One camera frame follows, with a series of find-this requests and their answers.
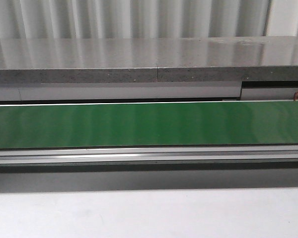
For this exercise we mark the white pleated curtain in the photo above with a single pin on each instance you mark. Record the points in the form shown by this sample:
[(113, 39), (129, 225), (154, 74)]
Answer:
[(84, 19)]

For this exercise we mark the green conveyor belt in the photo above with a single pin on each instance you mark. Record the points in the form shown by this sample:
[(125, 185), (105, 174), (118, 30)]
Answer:
[(148, 124)]

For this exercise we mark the aluminium conveyor frame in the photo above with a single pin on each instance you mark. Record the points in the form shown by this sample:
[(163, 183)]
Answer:
[(148, 158)]

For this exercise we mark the grey stone counter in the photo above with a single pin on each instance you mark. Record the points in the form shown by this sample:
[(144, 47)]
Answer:
[(166, 69)]

